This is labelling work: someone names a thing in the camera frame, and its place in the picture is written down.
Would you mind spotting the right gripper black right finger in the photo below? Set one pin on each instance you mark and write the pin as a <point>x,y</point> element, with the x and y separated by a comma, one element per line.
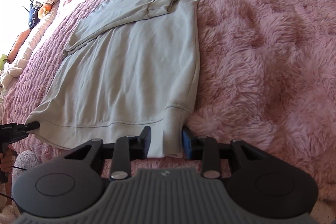
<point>255,180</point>

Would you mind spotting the navy blue patterned pillow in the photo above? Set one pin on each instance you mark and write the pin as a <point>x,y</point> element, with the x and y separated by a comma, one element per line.
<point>33,14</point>

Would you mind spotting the pink fluffy blanket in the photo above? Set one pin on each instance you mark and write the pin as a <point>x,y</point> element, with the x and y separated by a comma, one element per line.
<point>267,77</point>

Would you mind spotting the left hand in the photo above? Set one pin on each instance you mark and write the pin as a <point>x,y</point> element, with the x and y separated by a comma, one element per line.
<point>7,162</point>

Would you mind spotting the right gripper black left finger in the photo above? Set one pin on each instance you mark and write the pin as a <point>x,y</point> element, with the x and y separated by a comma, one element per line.
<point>76,180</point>

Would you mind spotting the orange plush toy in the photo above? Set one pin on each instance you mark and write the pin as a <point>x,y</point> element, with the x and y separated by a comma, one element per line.
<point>44,10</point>

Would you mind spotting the white folded duvet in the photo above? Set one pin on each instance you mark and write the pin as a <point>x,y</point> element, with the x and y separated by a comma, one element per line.
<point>11,72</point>

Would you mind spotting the salmon pink pillow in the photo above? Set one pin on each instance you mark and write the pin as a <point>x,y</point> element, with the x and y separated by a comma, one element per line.
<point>17,45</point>

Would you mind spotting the light grey sweatshirt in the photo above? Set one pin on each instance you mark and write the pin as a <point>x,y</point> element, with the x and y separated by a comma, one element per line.
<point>127,65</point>

